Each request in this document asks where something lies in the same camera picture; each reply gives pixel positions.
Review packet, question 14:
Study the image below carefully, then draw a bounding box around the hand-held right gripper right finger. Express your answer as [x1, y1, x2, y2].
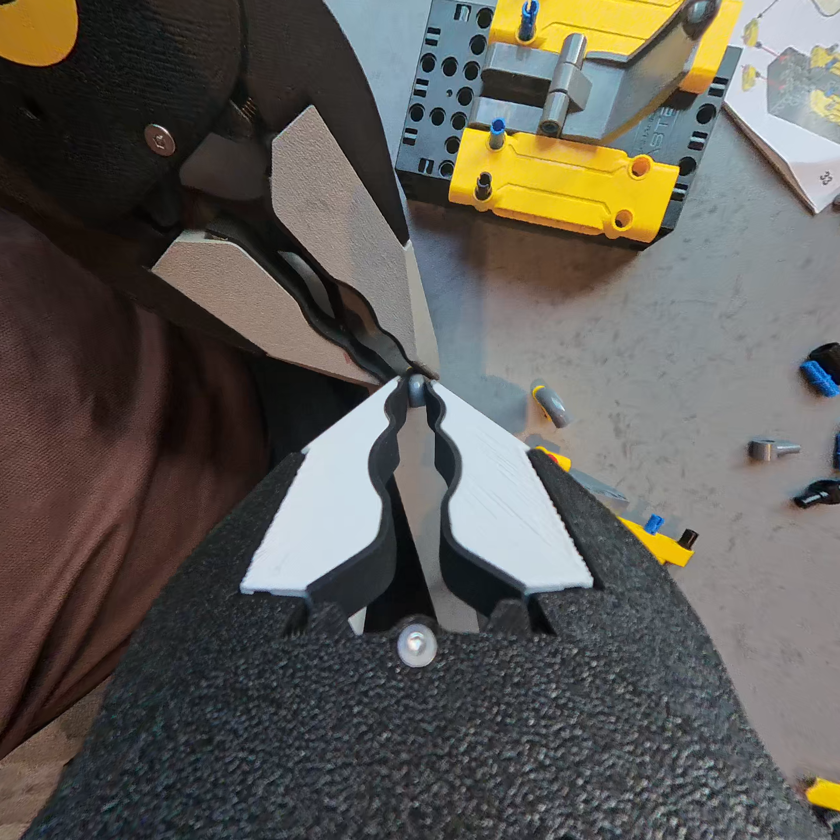
[425, 381, 596, 619]

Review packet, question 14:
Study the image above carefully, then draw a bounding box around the grey desk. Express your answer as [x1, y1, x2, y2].
[325, 0, 840, 805]

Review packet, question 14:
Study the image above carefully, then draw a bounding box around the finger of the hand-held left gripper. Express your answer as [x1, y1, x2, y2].
[151, 228, 398, 389]
[269, 104, 439, 380]

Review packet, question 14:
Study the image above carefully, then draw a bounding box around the black base yellow panel assembly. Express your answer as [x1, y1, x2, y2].
[394, 0, 746, 252]

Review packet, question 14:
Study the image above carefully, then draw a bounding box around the black pin connector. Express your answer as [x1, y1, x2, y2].
[792, 479, 840, 510]

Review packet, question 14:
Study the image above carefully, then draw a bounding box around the grey elbow pipe yellow ring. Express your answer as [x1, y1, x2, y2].
[530, 379, 573, 429]

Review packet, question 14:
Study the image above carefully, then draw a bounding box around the yellow panel vehicle assembly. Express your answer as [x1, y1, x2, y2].
[533, 446, 698, 568]

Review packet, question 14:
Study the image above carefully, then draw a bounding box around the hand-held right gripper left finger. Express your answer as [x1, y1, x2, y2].
[240, 377, 409, 619]

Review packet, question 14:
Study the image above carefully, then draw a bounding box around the small grey pin piece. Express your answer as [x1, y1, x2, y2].
[748, 436, 803, 463]

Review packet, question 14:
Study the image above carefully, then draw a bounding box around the open instruction booklet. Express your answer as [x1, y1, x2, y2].
[722, 0, 840, 215]

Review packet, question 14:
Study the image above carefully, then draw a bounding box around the black and blue connector piece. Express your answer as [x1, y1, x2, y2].
[799, 343, 840, 399]

